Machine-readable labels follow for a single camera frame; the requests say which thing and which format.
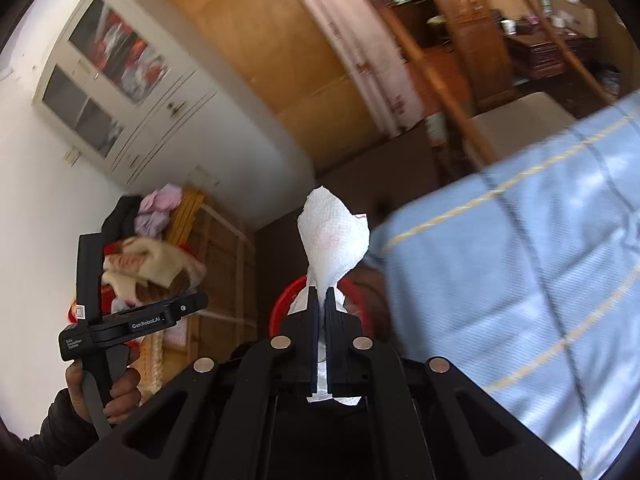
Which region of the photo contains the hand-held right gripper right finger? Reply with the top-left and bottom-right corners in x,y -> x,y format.
325,287 -> 583,480

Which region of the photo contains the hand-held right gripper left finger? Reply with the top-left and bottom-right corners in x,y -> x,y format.
60,287 -> 323,480

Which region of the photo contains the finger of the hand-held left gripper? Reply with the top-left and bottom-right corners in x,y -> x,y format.
167,294 -> 209,320

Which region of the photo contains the red plastic basket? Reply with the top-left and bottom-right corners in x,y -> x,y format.
269,276 -> 371,341

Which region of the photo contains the white tissue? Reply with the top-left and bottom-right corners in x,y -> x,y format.
287,186 -> 372,406

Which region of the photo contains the person's left forearm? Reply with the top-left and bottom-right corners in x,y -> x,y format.
0,387 -> 101,480

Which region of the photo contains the person's left hand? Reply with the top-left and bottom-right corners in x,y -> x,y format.
65,342 -> 142,425

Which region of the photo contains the wooden dresser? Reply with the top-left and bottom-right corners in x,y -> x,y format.
160,195 -> 258,396

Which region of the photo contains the cream and brown blanket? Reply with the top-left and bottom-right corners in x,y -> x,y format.
102,237 -> 208,306

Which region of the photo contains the black garment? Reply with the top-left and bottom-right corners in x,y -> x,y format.
100,195 -> 143,246

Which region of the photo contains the pink clothing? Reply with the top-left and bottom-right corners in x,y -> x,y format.
134,184 -> 183,238

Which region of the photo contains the white glass-door cabinet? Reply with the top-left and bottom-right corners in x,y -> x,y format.
32,0 -> 218,188

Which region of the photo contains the light blue striped tablecloth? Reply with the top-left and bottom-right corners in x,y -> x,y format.
367,91 -> 640,476

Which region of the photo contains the wooden armchair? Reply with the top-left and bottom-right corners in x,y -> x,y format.
365,0 -> 621,181

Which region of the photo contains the white floral curtain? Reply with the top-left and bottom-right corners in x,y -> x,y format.
277,0 -> 426,136

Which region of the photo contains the beige seat cushion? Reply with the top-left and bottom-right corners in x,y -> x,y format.
462,91 -> 578,161

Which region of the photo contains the dark brown desk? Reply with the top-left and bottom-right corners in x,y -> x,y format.
505,25 -> 601,81

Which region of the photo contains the cardboard box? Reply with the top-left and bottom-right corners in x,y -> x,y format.
550,0 -> 598,38

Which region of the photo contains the plywood wall panel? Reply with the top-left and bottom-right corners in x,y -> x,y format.
140,0 -> 386,173

